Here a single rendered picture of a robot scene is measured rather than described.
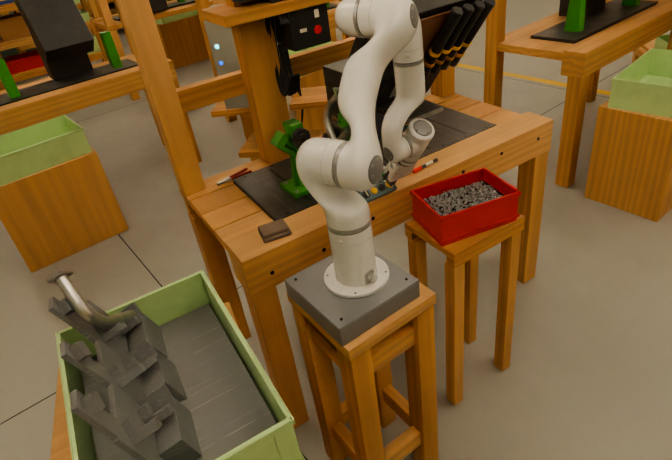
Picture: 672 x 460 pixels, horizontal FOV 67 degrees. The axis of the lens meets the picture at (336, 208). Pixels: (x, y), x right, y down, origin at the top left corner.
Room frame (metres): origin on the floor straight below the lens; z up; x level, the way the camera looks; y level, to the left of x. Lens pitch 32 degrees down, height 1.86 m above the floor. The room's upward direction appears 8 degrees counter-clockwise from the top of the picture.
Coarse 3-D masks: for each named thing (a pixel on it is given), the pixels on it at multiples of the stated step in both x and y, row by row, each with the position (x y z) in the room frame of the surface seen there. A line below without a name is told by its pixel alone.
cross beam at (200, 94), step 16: (320, 48) 2.29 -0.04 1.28; (336, 48) 2.31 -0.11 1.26; (304, 64) 2.23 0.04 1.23; (320, 64) 2.27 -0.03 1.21; (208, 80) 2.05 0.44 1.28; (224, 80) 2.05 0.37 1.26; (240, 80) 2.08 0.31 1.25; (192, 96) 1.99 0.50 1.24; (208, 96) 2.01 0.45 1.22; (224, 96) 2.05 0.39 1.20
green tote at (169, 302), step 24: (168, 288) 1.15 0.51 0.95; (192, 288) 1.18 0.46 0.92; (144, 312) 1.11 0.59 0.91; (168, 312) 1.14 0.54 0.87; (216, 312) 1.14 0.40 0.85; (72, 336) 1.03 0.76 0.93; (240, 336) 0.91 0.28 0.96; (72, 384) 0.88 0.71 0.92; (264, 384) 0.78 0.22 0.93; (72, 432) 0.70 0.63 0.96; (264, 432) 0.64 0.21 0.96; (288, 432) 0.65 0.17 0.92; (72, 456) 0.65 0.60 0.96; (240, 456) 0.60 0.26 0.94; (264, 456) 0.63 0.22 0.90; (288, 456) 0.65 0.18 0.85
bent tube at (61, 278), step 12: (60, 276) 0.96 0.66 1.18; (60, 288) 0.95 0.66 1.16; (72, 288) 0.95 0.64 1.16; (72, 300) 0.92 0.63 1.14; (84, 300) 0.93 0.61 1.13; (84, 312) 0.91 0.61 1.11; (96, 312) 0.93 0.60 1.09; (132, 312) 1.07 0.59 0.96; (96, 324) 0.91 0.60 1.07; (108, 324) 0.93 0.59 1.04
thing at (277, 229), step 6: (270, 222) 1.46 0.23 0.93; (276, 222) 1.45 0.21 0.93; (282, 222) 1.45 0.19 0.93; (258, 228) 1.44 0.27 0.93; (264, 228) 1.43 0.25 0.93; (270, 228) 1.42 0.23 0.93; (276, 228) 1.42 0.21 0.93; (282, 228) 1.41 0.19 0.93; (288, 228) 1.41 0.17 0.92; (264, 234) 1.39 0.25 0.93; (270, 234) 1.39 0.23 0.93; (276, 234) 1.40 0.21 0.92; (282, 234) 1.40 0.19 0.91; (288, 234) 1.40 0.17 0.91; (264, 240) 1.38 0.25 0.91; (270, 240) 1.38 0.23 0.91
